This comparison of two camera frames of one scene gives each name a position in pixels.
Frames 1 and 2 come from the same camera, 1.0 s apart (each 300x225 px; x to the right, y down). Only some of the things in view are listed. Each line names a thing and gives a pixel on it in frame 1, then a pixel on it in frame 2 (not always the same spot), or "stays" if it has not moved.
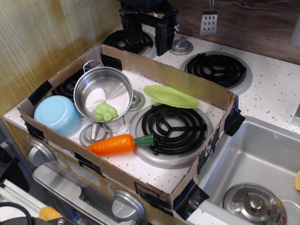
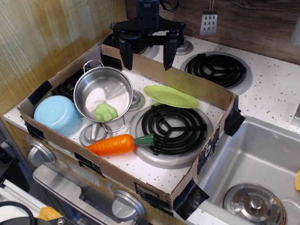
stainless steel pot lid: (251, 204) stays
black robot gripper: (131, 11) to (147, 27)
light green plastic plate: (169, 96) stays
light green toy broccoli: (105, 112) stays
